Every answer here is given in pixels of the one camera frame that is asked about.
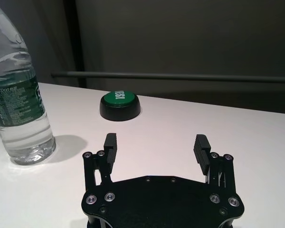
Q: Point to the thin grey horizontal rail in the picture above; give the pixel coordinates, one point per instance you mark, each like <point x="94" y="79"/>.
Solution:
<point x="180" y="77"/>

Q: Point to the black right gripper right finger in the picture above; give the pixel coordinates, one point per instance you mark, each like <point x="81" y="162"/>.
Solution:
<point x="202" y="152"/>

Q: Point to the clear water bottle green label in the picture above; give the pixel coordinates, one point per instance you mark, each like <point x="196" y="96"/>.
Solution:
<point x="19" y="107"/>

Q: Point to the black vertical frame post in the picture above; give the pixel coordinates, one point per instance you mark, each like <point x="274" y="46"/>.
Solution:
<point x="73" y="35"/>

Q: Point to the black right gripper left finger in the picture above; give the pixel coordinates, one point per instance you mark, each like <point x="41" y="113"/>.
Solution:
<point x="110" y="152"/>

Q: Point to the green button black base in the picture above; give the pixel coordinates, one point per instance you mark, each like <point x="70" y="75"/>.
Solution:
<point x="120" y="104"/>

